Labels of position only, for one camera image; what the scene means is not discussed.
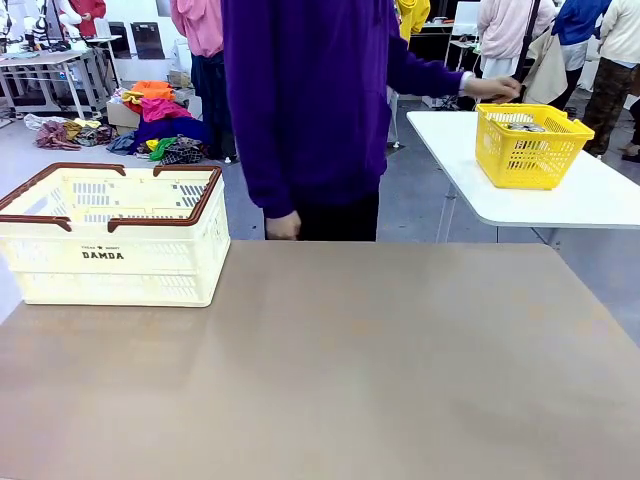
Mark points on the grey workbench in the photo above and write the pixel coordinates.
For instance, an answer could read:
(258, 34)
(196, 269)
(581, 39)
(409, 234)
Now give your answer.
(40, 57)

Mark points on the person's left forearm purple sleeve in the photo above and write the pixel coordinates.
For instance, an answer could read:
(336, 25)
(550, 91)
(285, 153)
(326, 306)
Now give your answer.
(435, 80)

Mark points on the black square panel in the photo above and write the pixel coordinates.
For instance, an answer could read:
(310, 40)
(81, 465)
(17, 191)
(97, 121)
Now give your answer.
(146, 40)

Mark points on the bright green cloth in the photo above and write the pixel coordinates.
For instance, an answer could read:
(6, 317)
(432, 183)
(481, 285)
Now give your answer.
(160, 149)

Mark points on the purple cloth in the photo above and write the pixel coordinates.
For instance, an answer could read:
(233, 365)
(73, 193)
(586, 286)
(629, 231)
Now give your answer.
(170, 129)

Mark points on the dark checked cloth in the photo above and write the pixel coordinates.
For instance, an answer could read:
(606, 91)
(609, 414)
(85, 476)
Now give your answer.
(182, 152)

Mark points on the person's right hand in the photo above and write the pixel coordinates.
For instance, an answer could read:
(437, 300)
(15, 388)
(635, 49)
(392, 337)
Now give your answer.
(282, 229)

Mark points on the person in blue jacket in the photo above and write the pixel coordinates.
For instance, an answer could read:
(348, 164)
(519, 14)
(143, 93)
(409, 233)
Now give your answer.
(580, 15)

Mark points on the person in pale pink sweatshirt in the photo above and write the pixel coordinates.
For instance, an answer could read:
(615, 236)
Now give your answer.
(505, 25)

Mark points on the silver-topped drink can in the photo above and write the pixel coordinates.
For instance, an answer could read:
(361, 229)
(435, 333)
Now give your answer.
(516, 126)
(536, 129)

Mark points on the black desk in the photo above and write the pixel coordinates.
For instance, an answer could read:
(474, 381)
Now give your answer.
(435, 60)

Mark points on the person's left hand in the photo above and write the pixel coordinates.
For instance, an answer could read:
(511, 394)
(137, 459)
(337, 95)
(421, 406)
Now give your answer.
(495, 89)

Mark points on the magenta cloth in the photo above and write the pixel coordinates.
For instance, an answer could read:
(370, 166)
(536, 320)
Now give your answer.
(162, 109)

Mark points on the white folding side table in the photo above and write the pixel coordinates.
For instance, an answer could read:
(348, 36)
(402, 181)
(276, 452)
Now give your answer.
(590, 200)

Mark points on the mustard yellow cloth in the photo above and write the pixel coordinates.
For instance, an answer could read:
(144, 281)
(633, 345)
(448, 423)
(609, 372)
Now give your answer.
(80, 127)

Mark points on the person in red shirt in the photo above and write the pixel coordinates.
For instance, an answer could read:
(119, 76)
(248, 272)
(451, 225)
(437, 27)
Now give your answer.
(92, 12)

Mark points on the person in yellow jacket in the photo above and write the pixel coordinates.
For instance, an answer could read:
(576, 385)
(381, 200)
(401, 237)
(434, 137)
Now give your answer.
(415, 15)

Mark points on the person in purple hoodie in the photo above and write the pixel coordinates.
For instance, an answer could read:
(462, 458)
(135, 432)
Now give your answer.
(310, 100)

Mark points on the person in pink hoodie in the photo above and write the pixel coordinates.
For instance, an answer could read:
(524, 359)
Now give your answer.
(200, 30)

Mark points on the person in cream jumper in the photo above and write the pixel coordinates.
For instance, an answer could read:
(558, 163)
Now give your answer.
(620, 30)

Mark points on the yellow plastic basket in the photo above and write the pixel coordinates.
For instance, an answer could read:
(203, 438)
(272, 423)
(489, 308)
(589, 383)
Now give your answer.
(525, 160)

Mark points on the cardboard box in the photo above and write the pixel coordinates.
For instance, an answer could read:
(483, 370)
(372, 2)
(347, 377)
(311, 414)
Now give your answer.
(120, 117)

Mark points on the pink patterned cloth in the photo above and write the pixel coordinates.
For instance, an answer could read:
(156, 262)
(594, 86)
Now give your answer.
(52, 136)

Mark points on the cream folding shopping basket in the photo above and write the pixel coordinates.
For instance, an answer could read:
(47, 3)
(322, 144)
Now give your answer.
(125, 280)

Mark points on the white robot figure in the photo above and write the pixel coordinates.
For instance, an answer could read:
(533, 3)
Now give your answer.
(30, 20)

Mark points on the person's right forearm purple sleeve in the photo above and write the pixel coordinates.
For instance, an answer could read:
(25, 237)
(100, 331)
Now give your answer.
(272, 190)

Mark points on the orange cloth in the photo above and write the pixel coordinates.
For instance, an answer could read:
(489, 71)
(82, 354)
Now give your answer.
(155, 89)

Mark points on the beige tote bag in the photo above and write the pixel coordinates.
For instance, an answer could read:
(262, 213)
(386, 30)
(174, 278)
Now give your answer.
(547, 70)

